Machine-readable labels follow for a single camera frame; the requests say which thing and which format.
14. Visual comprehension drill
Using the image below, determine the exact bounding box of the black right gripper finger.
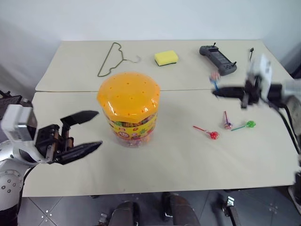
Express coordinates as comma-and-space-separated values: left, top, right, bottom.
212, 86, 246, 94
215, 92, 245, 98

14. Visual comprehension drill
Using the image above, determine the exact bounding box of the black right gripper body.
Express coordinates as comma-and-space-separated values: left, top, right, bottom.
240, 80, 262, 109

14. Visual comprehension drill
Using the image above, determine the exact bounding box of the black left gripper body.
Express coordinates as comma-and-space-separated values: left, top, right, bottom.
34, 124, 75, 165

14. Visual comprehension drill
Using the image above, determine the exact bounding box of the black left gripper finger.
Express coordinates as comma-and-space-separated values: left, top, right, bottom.
60, 110, 100, 130
55, 140, 103, 165

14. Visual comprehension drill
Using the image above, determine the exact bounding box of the blue stick lollipop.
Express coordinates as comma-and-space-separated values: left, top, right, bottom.
209, 71, 221, 94

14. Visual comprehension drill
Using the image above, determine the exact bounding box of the orange perforated jar lid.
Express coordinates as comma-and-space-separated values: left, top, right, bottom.
97, 72, 161, 123

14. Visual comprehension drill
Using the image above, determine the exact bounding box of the clear plastic lollipop jar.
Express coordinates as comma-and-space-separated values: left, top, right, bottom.
107, 110, 158, 148

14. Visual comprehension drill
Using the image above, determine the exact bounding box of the green lollipop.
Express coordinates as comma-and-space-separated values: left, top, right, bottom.
230, 120, 256, 132

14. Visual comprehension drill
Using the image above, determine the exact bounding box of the purple stick lollipop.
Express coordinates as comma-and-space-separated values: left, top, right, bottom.
222, 111, 234, 130

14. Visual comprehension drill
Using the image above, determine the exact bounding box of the grey remote controller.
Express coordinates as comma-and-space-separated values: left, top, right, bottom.
199, 42, 238, 76

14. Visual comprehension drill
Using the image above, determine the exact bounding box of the red lollipop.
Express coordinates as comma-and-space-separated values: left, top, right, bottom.
192, 125, 221, 141

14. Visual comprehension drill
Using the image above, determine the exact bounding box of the yellow sponge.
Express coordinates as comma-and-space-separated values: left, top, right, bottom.
154, 49, 179, 67

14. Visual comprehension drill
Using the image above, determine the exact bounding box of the dark rounded shape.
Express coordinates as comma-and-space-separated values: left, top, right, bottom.
161, 192, 202, 226
110, 201, 141, 226

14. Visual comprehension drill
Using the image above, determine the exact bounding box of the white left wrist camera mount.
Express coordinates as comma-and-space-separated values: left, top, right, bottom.
0, 104, 38, 151

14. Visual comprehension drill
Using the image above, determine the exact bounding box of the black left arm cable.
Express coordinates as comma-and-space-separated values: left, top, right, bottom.
22, 163, 40, 190

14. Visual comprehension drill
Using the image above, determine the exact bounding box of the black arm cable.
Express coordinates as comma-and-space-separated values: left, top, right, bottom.
22, 163, 40, 190
260, 98, 301, 155

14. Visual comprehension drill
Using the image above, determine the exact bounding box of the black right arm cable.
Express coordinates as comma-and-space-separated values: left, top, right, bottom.
260, 98, 301, 155

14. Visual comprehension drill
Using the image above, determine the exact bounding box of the black metal frame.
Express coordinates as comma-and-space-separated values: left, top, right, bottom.
0, 90, 32, 117

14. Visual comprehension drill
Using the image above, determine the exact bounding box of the olive wire clothes hanger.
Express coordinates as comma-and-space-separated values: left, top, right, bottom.
97, 42, 142, 78

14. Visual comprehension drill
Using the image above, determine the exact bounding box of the black bracket with white clip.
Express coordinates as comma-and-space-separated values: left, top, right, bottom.
211, 192, 242, 226

